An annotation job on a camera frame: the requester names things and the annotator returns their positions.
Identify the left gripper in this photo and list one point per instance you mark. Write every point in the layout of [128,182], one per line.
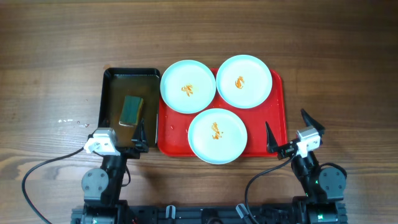
[140,144]

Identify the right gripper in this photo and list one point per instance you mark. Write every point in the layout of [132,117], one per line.
[284,150]

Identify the green and yellow sponge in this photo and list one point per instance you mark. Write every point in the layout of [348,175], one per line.
[131,111]

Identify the white plate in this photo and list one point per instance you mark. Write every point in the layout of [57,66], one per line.
[217,136]
[187,86]
[244,81]

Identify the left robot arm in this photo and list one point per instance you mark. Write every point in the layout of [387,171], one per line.
[102,186]

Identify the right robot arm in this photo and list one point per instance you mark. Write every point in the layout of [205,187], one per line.
[323,184]

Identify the red plastic serving tray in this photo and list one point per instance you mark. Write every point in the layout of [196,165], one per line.
[172,135]

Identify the black water tray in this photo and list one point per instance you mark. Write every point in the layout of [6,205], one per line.
[121,82]

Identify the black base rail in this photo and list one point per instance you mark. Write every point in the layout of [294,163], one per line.
[267,213]

